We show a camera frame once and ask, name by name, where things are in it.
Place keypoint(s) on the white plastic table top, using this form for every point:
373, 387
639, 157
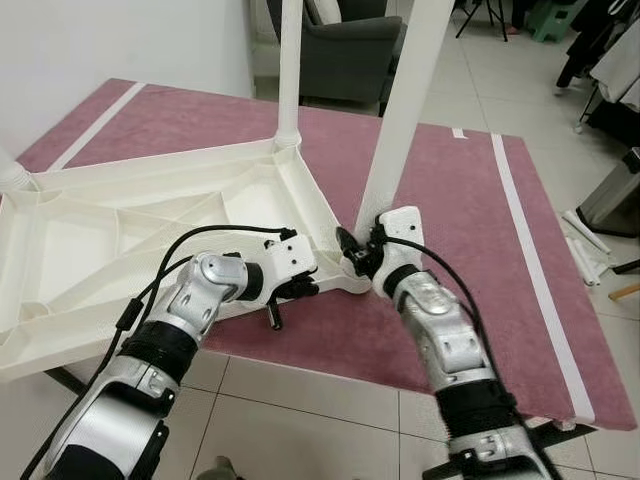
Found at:
100, 240

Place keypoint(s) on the person in black trousers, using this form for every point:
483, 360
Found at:
590, 45

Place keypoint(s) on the white tape strip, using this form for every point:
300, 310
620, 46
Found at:
535, 270
100, 125

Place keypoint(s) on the grey armchair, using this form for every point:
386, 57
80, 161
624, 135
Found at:
350, 55

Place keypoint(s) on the black folding stand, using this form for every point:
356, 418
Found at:
478, 15

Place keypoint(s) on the wooden side table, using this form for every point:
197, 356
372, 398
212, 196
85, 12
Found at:
625, 292

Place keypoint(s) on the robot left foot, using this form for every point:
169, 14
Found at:
220, 470

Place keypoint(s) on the pink table cloth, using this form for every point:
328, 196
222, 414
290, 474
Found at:
450, 300

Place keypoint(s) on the steel pedal bin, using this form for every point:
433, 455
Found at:
615, 195

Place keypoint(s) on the white plastic table leg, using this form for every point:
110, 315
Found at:
10, 172
290, 70
410, 100

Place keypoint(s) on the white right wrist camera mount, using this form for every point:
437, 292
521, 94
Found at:
400, 235

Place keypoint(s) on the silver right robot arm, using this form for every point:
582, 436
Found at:
440, 330

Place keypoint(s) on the small white tape piece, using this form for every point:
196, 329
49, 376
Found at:
458, 132

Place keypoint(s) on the cream cushion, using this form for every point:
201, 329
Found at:
322, 10

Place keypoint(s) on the grey hanging clothes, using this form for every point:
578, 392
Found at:
618, 75

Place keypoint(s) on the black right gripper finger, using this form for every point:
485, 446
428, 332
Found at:
346, 242

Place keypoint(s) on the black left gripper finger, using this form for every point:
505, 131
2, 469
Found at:
303, 290

